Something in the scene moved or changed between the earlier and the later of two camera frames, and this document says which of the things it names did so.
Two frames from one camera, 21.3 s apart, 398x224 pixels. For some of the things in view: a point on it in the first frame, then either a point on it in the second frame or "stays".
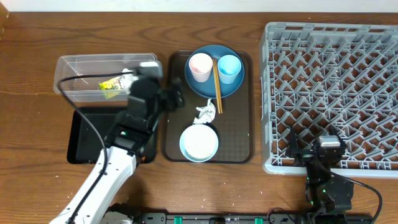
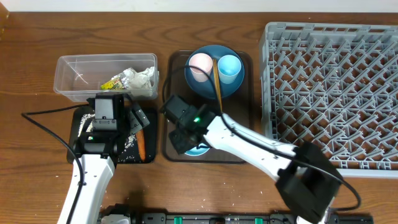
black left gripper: (171, 96) to (132, 114)
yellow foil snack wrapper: (111, 88) stays
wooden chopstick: (219, 104) stays
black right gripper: (304, 155) to (180, 147)
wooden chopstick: (215, 66) stays
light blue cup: (229, 68) stays
